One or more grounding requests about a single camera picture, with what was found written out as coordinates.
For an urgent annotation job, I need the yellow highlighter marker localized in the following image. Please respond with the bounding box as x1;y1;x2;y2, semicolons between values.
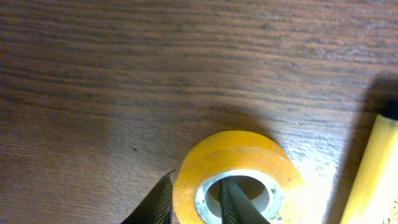
340;100;398;224

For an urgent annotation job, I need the yellow tape roll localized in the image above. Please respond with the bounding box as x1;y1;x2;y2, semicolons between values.
172;131;306;223

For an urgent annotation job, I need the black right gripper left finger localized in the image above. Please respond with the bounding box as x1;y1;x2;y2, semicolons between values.
121;171;173;224

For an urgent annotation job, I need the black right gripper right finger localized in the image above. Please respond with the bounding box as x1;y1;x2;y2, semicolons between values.
219;178;270;224

